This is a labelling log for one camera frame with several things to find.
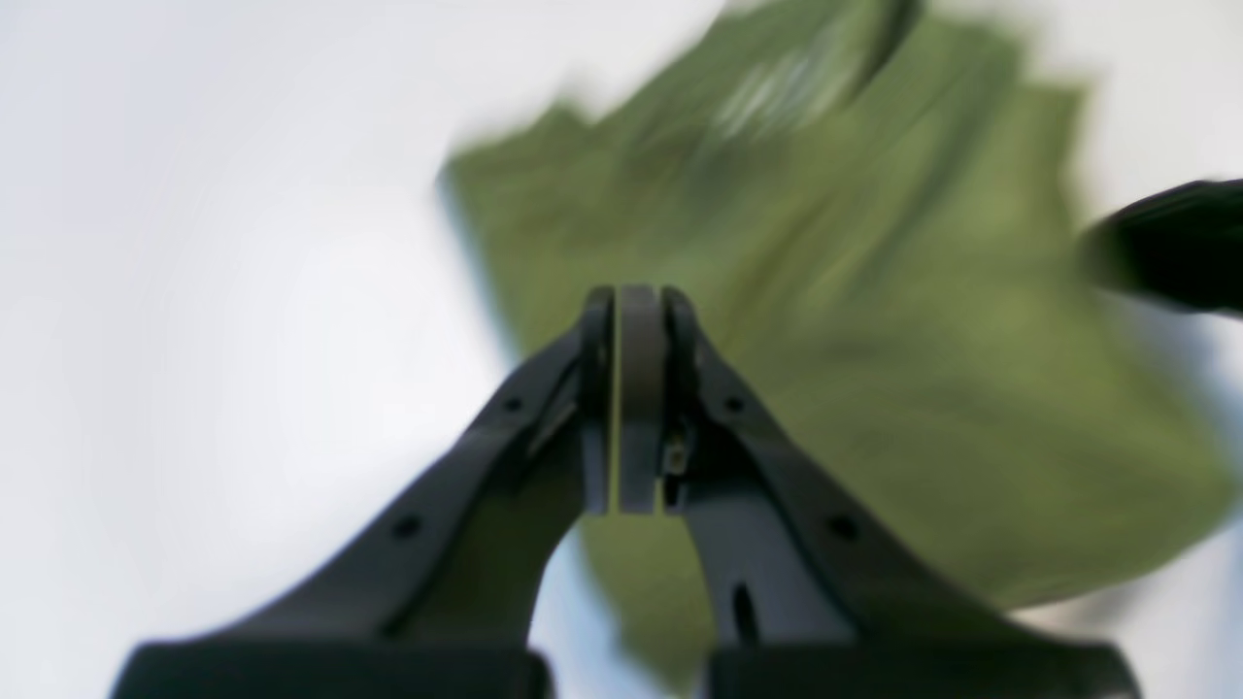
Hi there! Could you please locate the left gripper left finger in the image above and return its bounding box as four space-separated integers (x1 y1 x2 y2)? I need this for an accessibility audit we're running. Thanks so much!
113 287 617 698

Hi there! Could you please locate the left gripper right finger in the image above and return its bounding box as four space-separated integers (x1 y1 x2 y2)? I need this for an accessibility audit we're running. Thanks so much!
614 284 1141 698

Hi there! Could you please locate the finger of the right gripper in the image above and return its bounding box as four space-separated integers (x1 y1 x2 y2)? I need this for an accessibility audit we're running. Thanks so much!
1083 179 1242 316

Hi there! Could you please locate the olive green T-shirt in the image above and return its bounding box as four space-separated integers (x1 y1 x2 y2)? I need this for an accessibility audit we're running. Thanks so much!
438 0 1239 695

